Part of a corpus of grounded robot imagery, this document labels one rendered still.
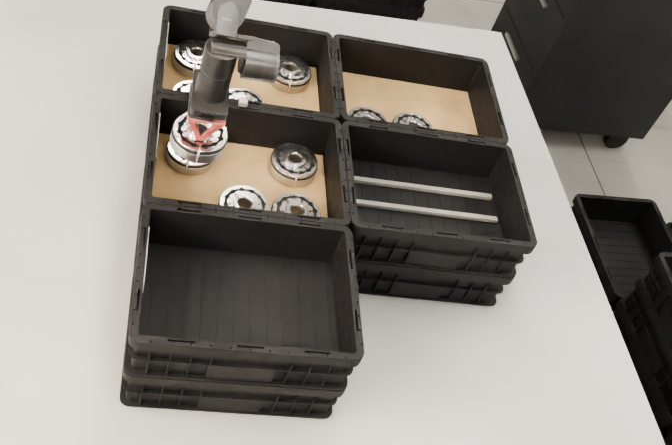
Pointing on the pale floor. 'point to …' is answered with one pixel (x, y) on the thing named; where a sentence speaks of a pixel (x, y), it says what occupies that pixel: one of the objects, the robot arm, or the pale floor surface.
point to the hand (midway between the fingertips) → (201, 127)
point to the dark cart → (593, 35)
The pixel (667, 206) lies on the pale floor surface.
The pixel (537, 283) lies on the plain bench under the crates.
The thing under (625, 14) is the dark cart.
